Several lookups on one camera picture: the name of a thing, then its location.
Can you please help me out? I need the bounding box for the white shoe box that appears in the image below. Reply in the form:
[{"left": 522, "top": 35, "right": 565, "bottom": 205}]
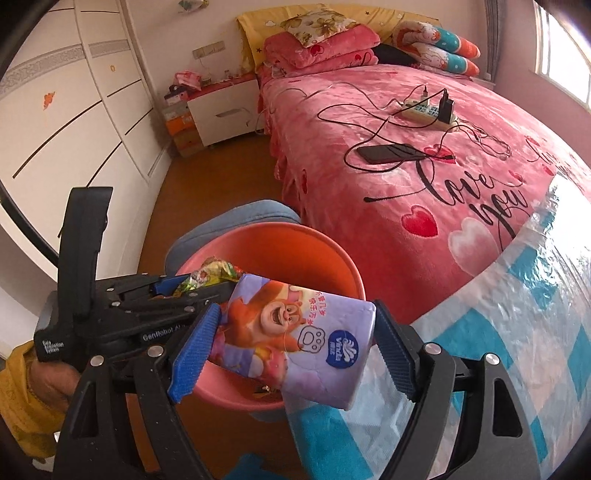
[{"left": 161, "top": 104, "right": 192, "bottom": 123}]

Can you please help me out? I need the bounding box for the white nightstand red top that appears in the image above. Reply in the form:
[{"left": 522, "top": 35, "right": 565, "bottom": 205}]
[{"left": 187, "top": 76, "right": 266, "bottom": 148}]

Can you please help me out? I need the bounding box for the colourful crinkled snack wrapper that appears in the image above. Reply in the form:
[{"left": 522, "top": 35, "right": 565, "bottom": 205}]
[{"left": 178, "top": 257, "right": 243, "bottom": 294}]

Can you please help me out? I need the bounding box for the bed with pink heart cover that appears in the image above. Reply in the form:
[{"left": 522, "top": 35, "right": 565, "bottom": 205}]
[{"left": 256, "top": 62, "right": 591, "bottom": 324}]

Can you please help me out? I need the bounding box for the cartoon print pillow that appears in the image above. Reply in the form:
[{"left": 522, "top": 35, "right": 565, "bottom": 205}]
[
  {"left": 392, "top": 21, "right": 481, "bottom": 61},
  {"left": 406, "top": 41, "right": 481, "bottom": 77}
]

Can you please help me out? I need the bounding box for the yellow star print pillow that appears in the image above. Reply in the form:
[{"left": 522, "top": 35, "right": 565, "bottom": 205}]
[{"left": 237, "top": 4, "right": 439, "bottom": 70}]

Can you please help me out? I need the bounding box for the person's left forearm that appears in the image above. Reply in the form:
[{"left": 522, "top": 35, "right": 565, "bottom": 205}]
[{"left": 0, "top": 342, "right": 70, "bottom": 446}]

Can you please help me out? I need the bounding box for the pink plastic waste bin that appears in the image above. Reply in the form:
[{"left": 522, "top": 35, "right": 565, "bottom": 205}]
[{"left": 175, "top": 224, "right": 368, "bottom": 411}]

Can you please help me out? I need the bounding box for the folded pink blanket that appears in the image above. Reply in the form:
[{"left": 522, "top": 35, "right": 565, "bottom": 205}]
[{"left": 263, "top": 25, "right": 379, "bottom": 77}]

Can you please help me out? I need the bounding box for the black smartphone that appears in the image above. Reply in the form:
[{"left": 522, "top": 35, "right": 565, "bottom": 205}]
[{"left": 358, "top": 144, "right": 426, "bottom": 164}]

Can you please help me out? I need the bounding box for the floral pillow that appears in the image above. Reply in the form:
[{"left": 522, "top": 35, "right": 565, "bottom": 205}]
[{"left": 279, "top": 11, "right": 363, "bottom": 47}]

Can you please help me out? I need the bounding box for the blue checked tablecloth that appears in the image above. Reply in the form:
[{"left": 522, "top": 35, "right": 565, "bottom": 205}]
[{"left": 286, "top": 173, "right": 591, "bottom": 480}]

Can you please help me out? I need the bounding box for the white power strip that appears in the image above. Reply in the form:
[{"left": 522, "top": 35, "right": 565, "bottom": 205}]
[{"left": 404, "top": 99, "right": 458, "bottom": 130}]

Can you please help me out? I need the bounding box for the purple bear print tissue pack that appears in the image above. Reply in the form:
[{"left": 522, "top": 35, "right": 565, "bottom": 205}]
[{"left": 205, "top": 273, "right": 377, "bottom": 411}]

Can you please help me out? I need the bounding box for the black cloth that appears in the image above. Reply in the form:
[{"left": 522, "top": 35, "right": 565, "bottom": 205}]
[{"left": 374, "top": 44, "right": 419, "bottom": 68}]

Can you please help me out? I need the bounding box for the brown cardboard box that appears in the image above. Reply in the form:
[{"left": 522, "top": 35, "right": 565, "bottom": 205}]
[{"left": 173, "top": 134, "right": 204, "bottom": 158}]

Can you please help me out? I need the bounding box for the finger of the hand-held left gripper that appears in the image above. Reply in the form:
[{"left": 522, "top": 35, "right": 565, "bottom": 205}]
[
  {"left": 124, "top": 281, "right": 242, "bottom": 315},
  {"left": 115, "top": 274, "right": 190, "bottom": 297}
]

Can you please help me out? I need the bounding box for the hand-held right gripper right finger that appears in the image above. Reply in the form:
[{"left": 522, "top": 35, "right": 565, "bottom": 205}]
[{"left": 375, "top": 302, "right": 541, "bottom": 480}]

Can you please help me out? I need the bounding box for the bright window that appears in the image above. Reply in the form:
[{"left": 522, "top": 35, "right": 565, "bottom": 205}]
[{"left": 533, "top": 0, "right": 591, "bottom": 112}]

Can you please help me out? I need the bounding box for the white wardrobe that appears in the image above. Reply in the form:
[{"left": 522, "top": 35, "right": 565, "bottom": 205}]
[{"left": 0, "top": 0, "right": 171, "bottom": 278}]

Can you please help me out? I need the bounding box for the orange shoe box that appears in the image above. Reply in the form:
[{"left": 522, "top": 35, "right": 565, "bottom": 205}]
[{"left": 166, "top": 117, "right": 197, "bottom": 139}]

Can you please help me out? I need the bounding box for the person's left hand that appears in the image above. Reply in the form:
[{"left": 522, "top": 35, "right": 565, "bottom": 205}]
[{"left": 30, "top": 360, "right": 81, "bottom": 411}]

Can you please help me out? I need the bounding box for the pink item on nightstand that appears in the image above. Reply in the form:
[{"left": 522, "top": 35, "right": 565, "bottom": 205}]
[{"left": 171, "top": 70, "right": 204, "bottom": 90}]

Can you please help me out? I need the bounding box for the black charger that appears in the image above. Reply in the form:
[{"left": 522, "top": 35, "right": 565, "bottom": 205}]
[{"left": 436, "top": 90, "right": 455, "bottom": 123}]

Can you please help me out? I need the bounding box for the grey curtain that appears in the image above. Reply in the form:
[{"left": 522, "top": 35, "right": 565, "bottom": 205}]
[{"left": 485, "top": 0, "right": 511, "bottom": 86}]

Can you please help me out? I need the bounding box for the blue plastic piece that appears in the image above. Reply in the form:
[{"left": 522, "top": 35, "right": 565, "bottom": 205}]
[{"left": 233, "top": 455, "right": 289, "bottom": 480}]

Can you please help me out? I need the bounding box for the black charging cable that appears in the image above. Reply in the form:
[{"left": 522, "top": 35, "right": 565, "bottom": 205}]
[{"left": 318, "top": 83, "right": 513, "bottom": 174}]

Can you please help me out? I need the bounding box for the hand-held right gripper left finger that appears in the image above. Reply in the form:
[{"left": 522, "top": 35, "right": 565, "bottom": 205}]
[{"left": 55, "top": 305, "right": 222, "bottom": 480}]

